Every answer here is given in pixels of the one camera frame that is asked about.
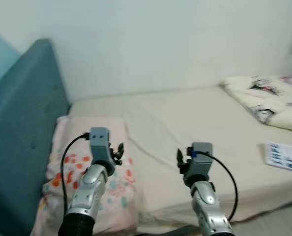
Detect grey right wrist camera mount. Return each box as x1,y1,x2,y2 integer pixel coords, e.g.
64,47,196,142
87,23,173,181
187,142,214,177

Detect bed with beige sheet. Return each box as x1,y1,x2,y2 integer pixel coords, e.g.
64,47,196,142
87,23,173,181
67,85,292,234

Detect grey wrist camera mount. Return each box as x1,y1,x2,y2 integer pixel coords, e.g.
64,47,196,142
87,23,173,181
187,142,214,177
88,127,112,165

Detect blue upholstered headboard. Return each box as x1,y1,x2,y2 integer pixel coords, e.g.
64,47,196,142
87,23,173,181
0,38,70,236

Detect cream cartoon print blanket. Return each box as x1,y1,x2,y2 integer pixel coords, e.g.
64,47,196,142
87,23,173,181
220,75,292,132

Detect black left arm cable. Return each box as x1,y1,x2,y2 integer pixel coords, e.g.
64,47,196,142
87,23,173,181
60,132,91,217

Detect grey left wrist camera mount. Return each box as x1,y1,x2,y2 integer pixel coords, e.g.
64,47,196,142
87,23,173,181
88,127,112,165

